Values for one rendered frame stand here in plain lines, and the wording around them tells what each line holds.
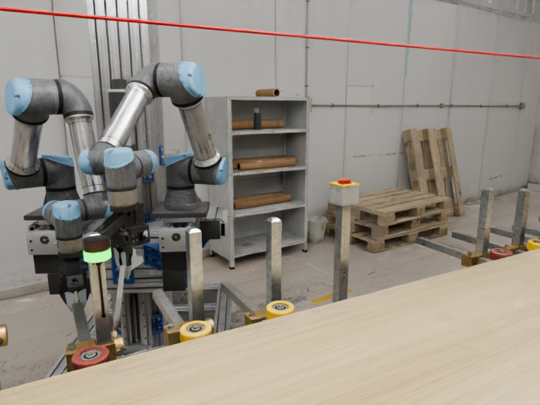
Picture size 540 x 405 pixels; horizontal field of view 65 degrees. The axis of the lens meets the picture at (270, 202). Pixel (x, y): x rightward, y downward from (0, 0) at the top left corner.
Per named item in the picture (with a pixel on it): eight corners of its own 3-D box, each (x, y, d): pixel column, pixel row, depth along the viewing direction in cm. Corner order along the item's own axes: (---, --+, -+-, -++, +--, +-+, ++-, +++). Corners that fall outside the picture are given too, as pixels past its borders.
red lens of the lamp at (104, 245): (81, 246, 101) (80, 237, 101) (108, 242, 104) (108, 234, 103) (83, 253, 96) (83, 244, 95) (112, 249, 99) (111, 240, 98)
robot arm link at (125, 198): (116, 193, 110) (100, 190, 115) (118, 210, 111) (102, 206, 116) (141, 188, 116) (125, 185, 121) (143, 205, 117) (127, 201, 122)
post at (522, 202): (505, 290, 197) (518, 188, 186) (509, 288, 199) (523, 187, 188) (512, 293, 194) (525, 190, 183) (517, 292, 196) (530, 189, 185)
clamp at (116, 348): (66, 363, 109) (64, 345, 108) (121, 349, 115) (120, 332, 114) (67, 374, 104) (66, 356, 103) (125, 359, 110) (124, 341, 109)
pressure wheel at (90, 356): (75, 391, 101) (70, 348, 99) (110, 382, 105) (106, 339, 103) (77, 412, 95) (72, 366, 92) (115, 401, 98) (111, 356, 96)
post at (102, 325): (101, 403, 115) (84, 232, 104) (115, 399, 116) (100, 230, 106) (104, 411, 112) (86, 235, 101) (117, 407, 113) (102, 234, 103)
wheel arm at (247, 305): (220, 292, 158) (220, 280, 157) (229, 289, 160) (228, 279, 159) (278, 349, 121) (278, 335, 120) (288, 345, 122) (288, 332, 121)
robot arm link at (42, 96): (45, 192, 175) (65, 97, 137) (3, 198, 165) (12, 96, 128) (37, 169, 179) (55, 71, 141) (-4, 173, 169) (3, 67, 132)
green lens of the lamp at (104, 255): (82, 255, 102) (81, 247, 101) (109, 252, 104) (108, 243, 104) (85, 263, 96) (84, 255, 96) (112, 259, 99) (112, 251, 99)
